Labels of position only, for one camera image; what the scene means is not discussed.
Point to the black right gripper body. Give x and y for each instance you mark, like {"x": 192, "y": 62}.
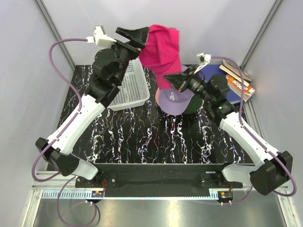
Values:
{"x": 194, "y": 83}

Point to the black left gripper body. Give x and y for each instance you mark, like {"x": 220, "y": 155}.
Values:
{"x": 124, "y": 53}

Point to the dark green cap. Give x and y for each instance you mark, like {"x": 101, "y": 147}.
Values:
{"x": 195, "y": 103}

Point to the lavender baseball cap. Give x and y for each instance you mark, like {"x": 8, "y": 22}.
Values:
{"x": 171, "y": 101}

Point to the light pink baseball cap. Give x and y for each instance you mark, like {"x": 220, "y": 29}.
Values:
{"x": 157, "y": 95}

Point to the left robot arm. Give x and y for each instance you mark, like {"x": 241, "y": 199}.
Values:
{"x": 108, "y": 71}

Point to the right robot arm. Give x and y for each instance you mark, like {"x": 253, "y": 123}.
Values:
{"x": 271, "y": 168}

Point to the white plastic basket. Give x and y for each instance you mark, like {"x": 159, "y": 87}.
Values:
{"x": 134, "y": 91}

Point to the tan paperback book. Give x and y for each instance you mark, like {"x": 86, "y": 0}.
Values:
{"x": 230, "y": 68}

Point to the orange paperback book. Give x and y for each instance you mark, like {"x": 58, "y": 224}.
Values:
{"x": 236, "y": 86}

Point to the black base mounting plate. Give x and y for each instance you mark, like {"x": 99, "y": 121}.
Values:
{"x": 157, "y": 181}

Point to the blue ring binder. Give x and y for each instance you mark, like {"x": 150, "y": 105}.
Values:
{"x": 212, "y": 69}

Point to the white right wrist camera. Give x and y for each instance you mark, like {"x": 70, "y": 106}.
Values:
{"x": 203, "y": 59}

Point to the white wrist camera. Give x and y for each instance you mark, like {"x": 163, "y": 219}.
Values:
{"x": 203, "y": 59}
{"x": 100, "y": 38}

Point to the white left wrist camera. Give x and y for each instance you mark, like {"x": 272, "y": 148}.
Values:
{"x": 100, "y": 38}

